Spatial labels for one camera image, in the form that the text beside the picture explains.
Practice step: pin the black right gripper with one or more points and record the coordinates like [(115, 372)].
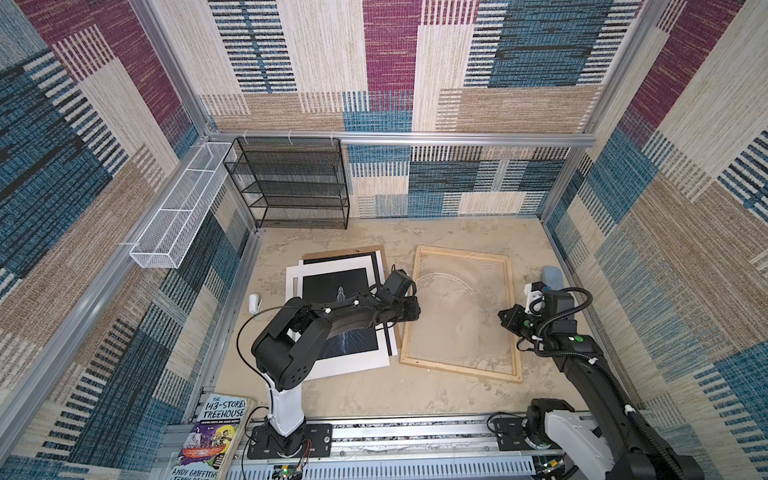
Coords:
[(510, 323)]

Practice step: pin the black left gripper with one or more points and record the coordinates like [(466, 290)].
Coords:
[(414, 313)]

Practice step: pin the light wooden picture frame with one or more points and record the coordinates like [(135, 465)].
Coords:
[(510, 312)]

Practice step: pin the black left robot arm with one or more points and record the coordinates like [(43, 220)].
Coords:
[(286, 350)]

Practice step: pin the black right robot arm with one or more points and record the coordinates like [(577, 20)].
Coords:
[(626, 447)]

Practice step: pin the dark photo print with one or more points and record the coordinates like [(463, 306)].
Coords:
[(338, 286)]

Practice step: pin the white photo mat board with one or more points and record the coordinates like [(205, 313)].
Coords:
[(350, 363)]

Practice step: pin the grey blue oval case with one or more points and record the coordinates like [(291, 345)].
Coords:
[(552, 278)]

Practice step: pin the small white plastic device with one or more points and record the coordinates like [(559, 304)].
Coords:
[(254, 304)]

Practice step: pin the colourful treehouse book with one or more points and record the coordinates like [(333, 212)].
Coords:
[(209, 448)]

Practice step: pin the brown frame backing board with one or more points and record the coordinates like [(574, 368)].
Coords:
[(381, 267)]

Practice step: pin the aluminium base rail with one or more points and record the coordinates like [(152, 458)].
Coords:
[(459, 446)]

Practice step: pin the black wire shelf rack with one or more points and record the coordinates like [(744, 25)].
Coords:
[(291, 182)]

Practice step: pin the white wire mesh basket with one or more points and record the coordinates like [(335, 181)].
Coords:
[(166, 240)]

